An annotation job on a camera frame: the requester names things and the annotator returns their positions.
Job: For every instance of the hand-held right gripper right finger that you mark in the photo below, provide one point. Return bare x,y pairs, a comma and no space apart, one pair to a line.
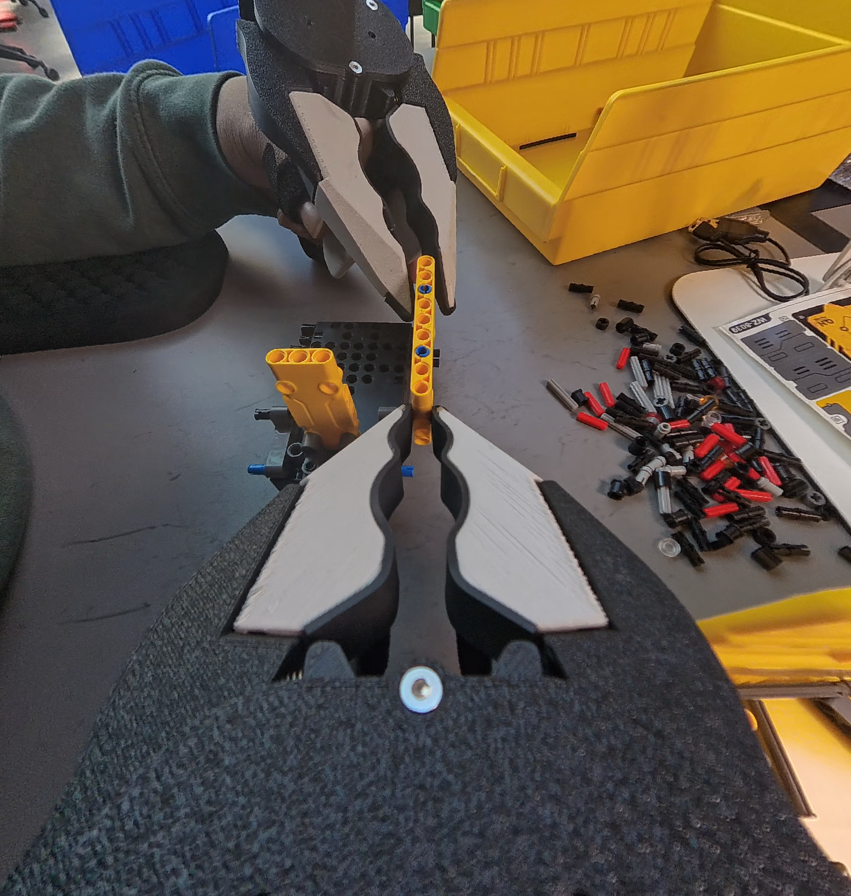
523,553

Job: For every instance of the blue storage bin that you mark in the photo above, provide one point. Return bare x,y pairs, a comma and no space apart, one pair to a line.
152,35

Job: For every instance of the black lego base block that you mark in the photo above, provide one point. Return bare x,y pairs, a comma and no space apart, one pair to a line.
369,357

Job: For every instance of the yellow lego beam with pins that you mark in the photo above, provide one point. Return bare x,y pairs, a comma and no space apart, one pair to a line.
423,371

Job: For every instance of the clear plastic bag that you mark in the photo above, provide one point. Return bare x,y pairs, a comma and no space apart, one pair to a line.
842,164

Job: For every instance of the green storage bin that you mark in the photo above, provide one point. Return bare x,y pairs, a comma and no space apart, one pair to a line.
431,12

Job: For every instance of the printed instruction sheet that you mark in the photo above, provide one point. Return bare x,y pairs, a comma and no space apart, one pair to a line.
803,357

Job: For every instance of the yellow panel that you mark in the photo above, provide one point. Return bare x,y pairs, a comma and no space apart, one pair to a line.
320,395

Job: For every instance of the person's black pants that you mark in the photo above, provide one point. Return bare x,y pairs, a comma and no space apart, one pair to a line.
103,294

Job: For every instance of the black office chair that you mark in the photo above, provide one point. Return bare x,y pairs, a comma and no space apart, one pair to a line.
12,56

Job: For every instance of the person's left hand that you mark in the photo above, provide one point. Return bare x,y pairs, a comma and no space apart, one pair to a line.
243,133

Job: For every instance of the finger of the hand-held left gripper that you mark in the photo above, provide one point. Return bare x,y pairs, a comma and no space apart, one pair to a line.
436,196
348,189

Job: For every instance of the yellow storage bin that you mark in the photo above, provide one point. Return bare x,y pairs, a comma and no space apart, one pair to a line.
677,175
817,770

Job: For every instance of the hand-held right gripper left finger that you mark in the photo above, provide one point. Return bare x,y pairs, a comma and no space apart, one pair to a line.
320,553

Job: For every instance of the pile of small lego parts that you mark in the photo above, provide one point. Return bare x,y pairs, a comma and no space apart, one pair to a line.
691,448

